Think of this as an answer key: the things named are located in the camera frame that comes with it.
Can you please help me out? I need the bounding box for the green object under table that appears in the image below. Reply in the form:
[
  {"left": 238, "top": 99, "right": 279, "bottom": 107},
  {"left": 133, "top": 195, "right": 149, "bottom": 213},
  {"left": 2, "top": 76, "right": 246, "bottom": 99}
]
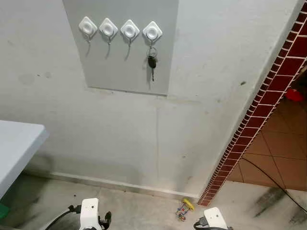
[{"left": 0, "top": 203, "right": 9, "bottom": 220}]

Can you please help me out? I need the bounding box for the white table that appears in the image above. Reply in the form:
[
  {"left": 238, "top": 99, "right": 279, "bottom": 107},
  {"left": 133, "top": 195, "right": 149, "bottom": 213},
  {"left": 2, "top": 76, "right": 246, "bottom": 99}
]
[{"left": 0, "top": 120, "right": 50, "bottom": 198}]

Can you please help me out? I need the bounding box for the red plastic object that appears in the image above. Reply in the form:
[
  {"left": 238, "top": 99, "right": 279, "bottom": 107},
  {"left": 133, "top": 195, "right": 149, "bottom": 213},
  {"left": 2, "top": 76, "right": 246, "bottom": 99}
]
[{"left": 285, "top": 88, "right": 305, "bottom": 103}]

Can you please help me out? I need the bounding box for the black-headed key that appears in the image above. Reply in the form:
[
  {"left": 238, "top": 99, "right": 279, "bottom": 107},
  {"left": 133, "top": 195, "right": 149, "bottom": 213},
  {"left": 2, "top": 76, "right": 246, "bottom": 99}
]
[{"left": 147, "top": 55, "right": 157, "bottom": 82}]

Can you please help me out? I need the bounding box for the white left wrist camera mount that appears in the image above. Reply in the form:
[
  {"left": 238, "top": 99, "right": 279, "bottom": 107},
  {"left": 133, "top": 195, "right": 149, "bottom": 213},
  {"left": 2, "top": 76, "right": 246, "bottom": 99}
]
[{"left": 79, "top": 198, "right": 100, "bottom": 230}]

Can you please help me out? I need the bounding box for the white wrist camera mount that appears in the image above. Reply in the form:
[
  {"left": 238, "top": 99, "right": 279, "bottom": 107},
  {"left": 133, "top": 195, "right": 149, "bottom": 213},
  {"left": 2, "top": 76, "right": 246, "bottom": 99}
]
[
  {"left": 204, "top": 207, "right": 229, "bottom": 230},
  {"left": 79, "top": 198, "right": 100, "bottom": 230}
]

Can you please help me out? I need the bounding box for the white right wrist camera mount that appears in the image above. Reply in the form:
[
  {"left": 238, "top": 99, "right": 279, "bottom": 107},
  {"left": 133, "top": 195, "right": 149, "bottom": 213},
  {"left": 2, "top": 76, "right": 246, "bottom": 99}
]
[{"left": 204, "top": 207, "right": 229, "bottom": 230}]

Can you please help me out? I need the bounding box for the black floor cable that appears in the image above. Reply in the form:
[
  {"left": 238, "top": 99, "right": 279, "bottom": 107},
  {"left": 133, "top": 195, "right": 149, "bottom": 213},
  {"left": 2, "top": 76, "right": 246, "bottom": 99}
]
[{"left": 239, "top": 157, "right": 307, "bottom": 213}]

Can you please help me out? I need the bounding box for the grey wall board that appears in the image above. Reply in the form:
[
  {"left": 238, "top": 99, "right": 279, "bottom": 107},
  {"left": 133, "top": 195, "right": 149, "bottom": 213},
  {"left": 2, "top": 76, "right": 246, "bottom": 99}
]
[{"left": 62, "top": 0, "right": 179, "bottom": 96}]

